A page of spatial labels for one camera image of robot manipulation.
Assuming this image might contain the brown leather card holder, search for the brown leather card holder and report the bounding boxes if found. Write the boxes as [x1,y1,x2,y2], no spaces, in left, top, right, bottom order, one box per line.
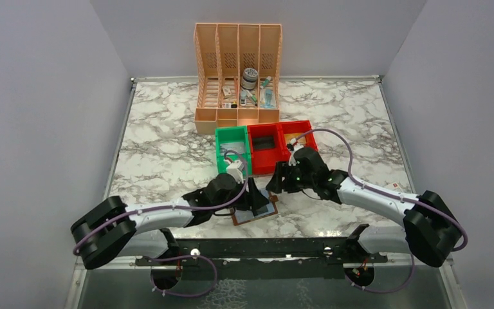
[232,189,279,226]

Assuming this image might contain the teal packaged item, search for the teal packaged item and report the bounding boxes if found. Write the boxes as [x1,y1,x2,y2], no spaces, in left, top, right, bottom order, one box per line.
[259,88,277,109]

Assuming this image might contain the red plastic bin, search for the red plastic bin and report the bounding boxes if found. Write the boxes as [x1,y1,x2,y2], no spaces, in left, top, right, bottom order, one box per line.
[247,123,282,175]
[278,120,318,167]

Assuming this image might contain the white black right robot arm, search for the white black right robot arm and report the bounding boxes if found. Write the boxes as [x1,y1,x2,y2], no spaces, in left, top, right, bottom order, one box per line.
[266,147,461,268]

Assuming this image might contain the grey round tin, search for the grey round tin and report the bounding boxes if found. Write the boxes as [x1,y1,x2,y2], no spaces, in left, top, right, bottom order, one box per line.
[240,68,259,91]

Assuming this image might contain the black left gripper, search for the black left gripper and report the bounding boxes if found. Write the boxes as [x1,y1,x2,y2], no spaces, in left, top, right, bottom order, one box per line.
[212,177,268,212]

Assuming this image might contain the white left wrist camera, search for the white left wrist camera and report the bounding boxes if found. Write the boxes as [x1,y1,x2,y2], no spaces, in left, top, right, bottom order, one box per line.
[226,160,244,183]

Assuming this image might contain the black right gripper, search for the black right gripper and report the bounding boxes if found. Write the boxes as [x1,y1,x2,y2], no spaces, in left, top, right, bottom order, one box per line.
[266,160,316,193]

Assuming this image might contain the green plastic bin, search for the green plastic bin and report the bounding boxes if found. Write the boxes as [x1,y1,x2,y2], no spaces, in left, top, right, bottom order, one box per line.
[215,126,253,175]

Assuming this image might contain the aluminium frame rail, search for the aluminium frame rail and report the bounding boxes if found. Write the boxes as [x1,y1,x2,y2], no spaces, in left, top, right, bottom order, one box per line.
[75,237,453,270]

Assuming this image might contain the green white marker pen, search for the green white marker pen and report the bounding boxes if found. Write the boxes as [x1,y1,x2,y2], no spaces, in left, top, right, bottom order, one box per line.
[244,90,258,106]

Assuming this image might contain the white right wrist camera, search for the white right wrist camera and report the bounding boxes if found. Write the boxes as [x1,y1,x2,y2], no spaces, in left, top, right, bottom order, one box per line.
[287,142,304,166]

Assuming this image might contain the small grey white bottle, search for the small grey white bottle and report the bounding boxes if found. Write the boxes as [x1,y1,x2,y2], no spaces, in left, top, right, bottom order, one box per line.
[240,93,247,106]

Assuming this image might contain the gold VIP card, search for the gold VIP card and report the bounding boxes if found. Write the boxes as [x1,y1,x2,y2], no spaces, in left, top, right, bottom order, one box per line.
[284,133,306,144]

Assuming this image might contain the small teal tube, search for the small teal tube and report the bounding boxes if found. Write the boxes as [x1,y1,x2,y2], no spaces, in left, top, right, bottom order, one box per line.
[260,76,272,89]

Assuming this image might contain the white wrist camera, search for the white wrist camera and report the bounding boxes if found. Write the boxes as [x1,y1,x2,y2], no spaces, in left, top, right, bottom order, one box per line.
[226,160,244,183]
[287,142,304,166]

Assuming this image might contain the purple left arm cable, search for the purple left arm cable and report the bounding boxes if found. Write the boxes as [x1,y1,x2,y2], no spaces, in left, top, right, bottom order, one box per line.
[72,150,250,299]

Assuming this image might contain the silver card in green bin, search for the silver card in green bin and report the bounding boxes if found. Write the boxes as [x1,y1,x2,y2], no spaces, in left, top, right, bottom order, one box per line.
[219,141,246,155]

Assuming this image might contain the orange plastic desk organizer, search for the orange plastic desk organizer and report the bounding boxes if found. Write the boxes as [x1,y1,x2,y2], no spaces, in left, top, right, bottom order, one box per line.
[194,23,283,135]

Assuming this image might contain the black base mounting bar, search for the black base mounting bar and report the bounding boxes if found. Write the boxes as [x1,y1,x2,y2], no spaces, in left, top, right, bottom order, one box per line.
[135,237,387,281]

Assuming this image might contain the black card in red bin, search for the black card in red bin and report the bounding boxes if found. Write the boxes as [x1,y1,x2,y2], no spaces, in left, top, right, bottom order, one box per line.
[252,136,276,151]

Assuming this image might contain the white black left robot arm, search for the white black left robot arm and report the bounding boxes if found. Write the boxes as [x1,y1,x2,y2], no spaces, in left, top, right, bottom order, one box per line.
[70,173,270,270]

